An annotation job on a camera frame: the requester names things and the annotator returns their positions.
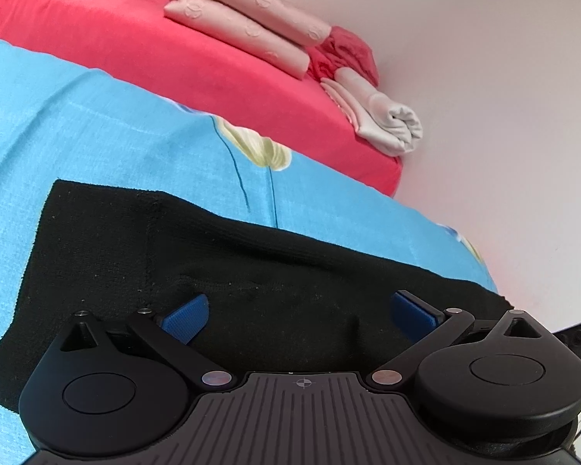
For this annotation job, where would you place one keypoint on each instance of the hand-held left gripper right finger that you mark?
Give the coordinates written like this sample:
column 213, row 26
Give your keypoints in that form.
column 409, row 317

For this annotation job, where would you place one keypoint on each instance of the white folded blanket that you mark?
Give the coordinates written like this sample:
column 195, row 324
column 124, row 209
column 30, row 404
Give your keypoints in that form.
column 382, row 116

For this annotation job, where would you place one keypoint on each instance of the pink embossed pillow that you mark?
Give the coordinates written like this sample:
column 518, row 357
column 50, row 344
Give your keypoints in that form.
column 256, row 7

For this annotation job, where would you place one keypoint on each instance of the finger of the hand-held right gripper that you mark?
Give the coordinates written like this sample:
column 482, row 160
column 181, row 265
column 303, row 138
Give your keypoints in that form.
column 578, row 334

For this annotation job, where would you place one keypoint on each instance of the pink folded blanket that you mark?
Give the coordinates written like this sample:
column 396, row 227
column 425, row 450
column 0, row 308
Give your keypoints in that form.
column 237, row 38

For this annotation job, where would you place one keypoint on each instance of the blue floral blanket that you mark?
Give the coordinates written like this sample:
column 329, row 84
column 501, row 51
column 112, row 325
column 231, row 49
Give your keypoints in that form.
column 101, row 131

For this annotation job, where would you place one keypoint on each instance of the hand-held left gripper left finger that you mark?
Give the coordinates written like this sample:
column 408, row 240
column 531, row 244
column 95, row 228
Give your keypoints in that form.
column 186, row 317

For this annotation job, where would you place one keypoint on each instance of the black pants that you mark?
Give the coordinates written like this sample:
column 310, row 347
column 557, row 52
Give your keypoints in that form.
column 295, row 276

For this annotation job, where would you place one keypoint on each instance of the red crumpled cloth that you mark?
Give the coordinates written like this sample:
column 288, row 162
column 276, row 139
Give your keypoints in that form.
column 348, row 51

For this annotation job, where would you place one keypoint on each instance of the pink bed sheet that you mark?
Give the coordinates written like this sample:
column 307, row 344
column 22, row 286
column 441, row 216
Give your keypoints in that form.
column 126, row 43

